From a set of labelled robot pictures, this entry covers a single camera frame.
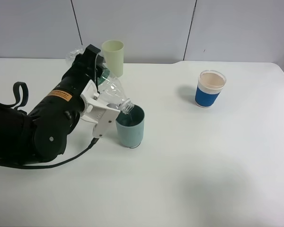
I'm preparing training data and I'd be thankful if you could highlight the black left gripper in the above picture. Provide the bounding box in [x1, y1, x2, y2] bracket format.
[29, 44, 104, 132]

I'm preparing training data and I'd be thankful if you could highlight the blue sleeved paper cup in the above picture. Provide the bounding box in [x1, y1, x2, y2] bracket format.
[195, 70, 227, 108]

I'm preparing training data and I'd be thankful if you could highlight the pale yellow plastic cup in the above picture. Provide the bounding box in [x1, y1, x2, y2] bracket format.
[102, 40, 124, 77]

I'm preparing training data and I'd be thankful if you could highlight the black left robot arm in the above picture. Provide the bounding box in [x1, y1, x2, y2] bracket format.
[0, 45, 103, 169]

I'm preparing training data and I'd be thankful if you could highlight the teal plastic cup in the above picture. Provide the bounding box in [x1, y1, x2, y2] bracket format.
[116, 105, 145, 148]

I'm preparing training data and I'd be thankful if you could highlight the clear plastic water bottle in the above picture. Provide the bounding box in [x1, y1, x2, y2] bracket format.
[65, 44, 135, 115]

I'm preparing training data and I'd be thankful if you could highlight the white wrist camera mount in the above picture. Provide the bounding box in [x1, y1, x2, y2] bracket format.
[80, 80, 120, 139]

